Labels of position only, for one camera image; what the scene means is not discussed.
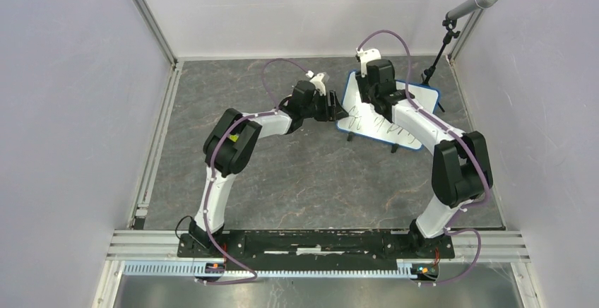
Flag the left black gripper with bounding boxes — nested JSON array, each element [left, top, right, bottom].
[[301, 90, 348, 122]]

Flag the blue framed whiteboard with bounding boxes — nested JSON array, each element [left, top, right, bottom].
[[337, 71, 453, 151]]

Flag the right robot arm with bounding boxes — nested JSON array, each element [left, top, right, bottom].
[[356, 59, 493, 257]]

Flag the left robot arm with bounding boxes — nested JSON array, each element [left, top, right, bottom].
[[189, 81, 349, 257]]

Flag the black microphone stand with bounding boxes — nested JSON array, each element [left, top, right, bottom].
[[420, 19, 461, 87]]

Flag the grey microphone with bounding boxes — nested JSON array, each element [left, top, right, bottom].
[[446, 0, 498, 21]]

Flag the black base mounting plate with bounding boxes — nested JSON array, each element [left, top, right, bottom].
[[177, 229, 455, 272]]

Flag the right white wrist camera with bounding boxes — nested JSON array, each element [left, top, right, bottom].
[[356, 48, 381, 77]]

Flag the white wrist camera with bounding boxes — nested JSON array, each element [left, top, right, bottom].
[[305, 70, 329, 96], [356, 48, 381, 77]]

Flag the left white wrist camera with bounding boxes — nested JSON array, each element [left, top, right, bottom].
[[305, 70, 329, 96]]

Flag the white cable duct rail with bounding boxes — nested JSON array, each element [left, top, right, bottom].
[[122, 261, 439, 280]]

